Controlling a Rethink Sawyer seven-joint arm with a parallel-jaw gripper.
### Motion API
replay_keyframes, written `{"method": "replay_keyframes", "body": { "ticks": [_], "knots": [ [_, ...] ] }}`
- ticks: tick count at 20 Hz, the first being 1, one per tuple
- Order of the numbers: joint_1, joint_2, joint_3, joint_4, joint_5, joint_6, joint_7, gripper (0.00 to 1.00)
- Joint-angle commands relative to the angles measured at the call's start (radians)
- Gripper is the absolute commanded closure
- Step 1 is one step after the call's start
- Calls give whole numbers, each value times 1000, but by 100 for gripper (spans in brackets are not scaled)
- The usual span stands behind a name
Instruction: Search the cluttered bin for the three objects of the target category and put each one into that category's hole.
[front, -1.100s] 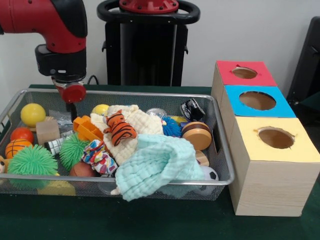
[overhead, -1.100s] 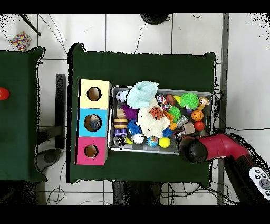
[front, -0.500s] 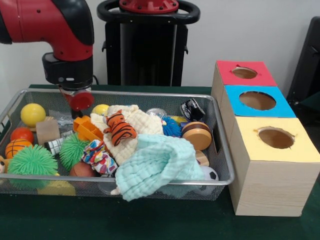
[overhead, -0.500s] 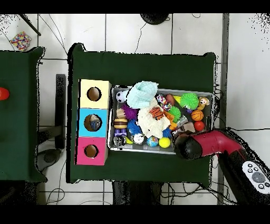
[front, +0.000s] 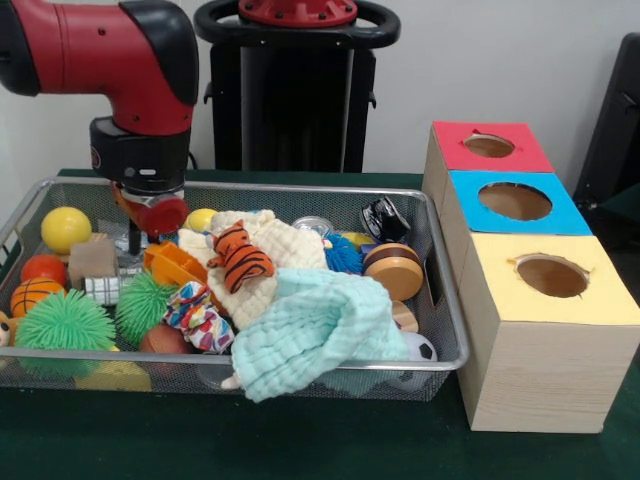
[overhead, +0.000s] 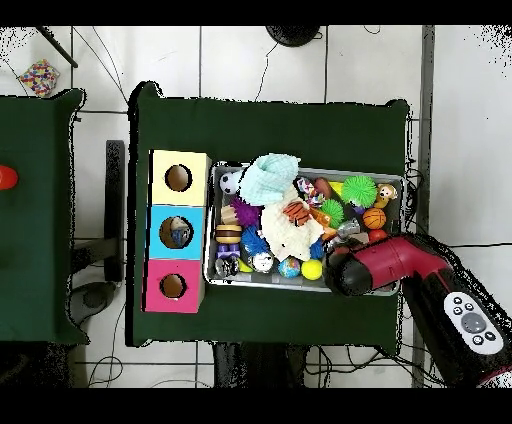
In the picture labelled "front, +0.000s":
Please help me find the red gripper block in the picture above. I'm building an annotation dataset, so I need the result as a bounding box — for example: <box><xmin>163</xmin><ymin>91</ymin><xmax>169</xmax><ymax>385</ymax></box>
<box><xmin>112</xmin><ymin>185</ymin><xmax>191</xmax><ymax>258</ymax></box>

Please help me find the clear plastic wrapper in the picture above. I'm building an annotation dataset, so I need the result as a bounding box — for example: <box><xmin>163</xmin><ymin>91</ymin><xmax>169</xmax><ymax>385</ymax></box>
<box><xmin>105</xmin><ymin>222</ymin><xmax>151</xmax><ymax>271</ymax></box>

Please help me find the green spiky rubber ball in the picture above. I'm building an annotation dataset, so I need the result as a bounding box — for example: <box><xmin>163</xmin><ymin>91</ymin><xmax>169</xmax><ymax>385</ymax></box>
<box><xmin>13</xmin><ymin>290</ymin><xmax>117</xmax><ymax>351</ymax></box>

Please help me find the orange striped tiger plush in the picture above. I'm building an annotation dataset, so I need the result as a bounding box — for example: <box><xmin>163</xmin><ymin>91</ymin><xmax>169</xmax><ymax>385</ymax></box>
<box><xmin>207</xmin><ymin>222</ymin><xmax>275</xmax><ymax>294</ymax></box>

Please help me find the cream yellow waffle cloth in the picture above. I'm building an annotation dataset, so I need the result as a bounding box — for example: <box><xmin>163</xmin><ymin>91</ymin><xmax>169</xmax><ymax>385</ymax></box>
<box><xmin>180</xmin><ymin>208</ymin><xmax>327</xmax><ymax>331</ymax></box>

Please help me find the mint green waffle cloth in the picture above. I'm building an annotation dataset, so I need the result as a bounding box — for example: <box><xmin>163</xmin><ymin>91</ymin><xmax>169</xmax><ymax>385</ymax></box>
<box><xmin>230</xmin><ymin>268</ymin><xmax>409</xmax><ymax>403</ymax></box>

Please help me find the shallow clear mesh bin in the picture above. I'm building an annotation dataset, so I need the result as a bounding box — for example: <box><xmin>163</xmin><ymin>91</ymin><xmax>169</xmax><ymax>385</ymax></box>
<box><xmin>0</xmin><ymin>178</ymin><xmax>471</xmax><ymax>403</ymax></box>

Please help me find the wooden box with three holes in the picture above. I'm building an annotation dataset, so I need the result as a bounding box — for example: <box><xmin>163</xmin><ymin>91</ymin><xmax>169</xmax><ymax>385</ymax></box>
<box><xmin>422</xmin><ymin>120</ymin><xmax>640</xmax><ymax>434</ymax></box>

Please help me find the light wooden cube block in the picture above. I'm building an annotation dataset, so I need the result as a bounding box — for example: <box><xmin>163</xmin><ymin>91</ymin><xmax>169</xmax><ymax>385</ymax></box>
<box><xmin>68</xmin><ymin>238</ymin><xmax>119</xmax><ymax>289</ymax></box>

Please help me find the orange plastic toy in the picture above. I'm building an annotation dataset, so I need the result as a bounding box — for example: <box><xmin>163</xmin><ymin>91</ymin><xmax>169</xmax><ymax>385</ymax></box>
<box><xmin>143</xmin><ymin>240</ymin><xmax>209</xmax><ymax>287</ymax></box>

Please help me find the small green spiky ball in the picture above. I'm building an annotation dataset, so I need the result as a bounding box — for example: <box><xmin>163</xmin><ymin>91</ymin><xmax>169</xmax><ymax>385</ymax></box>
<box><xmin>115</xmin><ymin>272</ymin><xmax>179</xmax><ymax>346</ymax></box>

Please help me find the large yellow ball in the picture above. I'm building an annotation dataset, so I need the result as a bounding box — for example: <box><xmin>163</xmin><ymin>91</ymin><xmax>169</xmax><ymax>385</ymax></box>
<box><xmin>41</xmin><ymin>206</ymin><xmax>93</xmax><ymax>253</ymax></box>

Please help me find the multicoloured patterned fabric ball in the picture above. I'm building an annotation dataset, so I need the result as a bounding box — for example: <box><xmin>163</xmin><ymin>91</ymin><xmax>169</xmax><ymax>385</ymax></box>
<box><xmin>162</xmin><ymin>282</ymin><xmax>237</xmax><ymax>354</ymax></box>

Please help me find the dark green table cloth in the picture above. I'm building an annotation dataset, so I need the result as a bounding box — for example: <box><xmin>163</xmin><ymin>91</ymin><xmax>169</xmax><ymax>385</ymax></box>
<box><xmin>0</xmin><ymin>168</ymin><xmax>640</xmax><ymax>480</ymax></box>

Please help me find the brown wooden yo-yo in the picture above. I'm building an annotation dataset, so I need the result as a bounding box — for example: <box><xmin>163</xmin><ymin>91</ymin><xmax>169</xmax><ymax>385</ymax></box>
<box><xmin>362</xmin><ymin>243</ymin><xmax>425</xmax><ymax>304</ymax></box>

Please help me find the black upright panel stand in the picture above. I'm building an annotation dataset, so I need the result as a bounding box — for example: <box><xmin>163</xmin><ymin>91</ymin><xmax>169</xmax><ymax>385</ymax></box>
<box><xmin>575</xmin><ymin>33</ymin><xmax>640</xmax><ymax>226</ymax></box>

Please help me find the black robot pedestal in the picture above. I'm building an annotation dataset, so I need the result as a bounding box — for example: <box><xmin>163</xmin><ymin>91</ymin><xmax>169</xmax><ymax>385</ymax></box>
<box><xmin>193</xmin><ymin>0</ymin><xmax>403</xmax><ymax>173</ymax></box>

